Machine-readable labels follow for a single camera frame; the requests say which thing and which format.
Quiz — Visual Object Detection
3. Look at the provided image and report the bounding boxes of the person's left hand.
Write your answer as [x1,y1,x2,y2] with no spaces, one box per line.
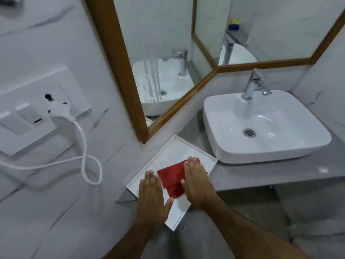
[135,170,174,227]

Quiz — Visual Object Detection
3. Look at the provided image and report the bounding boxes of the person's right hand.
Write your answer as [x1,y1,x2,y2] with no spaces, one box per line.
[180,156,219,211]

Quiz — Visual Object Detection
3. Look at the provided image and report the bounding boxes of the red cloth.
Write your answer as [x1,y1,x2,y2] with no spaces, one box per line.
[157,158,209,199]

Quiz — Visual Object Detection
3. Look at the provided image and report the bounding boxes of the person's right forearm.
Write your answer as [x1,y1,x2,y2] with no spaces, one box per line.
[201,198,313,259]

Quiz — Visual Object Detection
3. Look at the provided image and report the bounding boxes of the person's left forearm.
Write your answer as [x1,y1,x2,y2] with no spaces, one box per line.
[104,224,163,259]

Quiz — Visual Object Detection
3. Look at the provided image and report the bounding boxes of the white rectangular tray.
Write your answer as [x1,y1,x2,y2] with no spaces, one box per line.
[126,134,218,231]

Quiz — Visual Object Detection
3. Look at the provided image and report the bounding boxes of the white ceramic sink basin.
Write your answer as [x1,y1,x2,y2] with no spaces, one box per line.
[203,90,332,164]

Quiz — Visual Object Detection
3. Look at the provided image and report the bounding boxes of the white electrical plug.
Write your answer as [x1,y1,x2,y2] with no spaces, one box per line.
[48,102,77,122]

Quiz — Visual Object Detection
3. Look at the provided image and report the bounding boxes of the chrome faucet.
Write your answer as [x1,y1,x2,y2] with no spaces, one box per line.
[241,68,272,101]

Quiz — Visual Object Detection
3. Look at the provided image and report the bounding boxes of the large wooden-framed mirror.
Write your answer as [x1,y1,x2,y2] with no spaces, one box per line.
[85,0,219,144]

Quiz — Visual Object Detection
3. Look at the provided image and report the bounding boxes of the white power cable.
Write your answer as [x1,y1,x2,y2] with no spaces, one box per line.
[0,116,103,186]

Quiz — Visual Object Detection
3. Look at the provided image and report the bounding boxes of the white rocker switch red indicator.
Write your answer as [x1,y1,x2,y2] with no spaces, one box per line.
[15,102,45,127]

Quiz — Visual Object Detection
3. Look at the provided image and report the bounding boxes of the white switch and socket plate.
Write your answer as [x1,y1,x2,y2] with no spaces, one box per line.
[0,66,92,157]

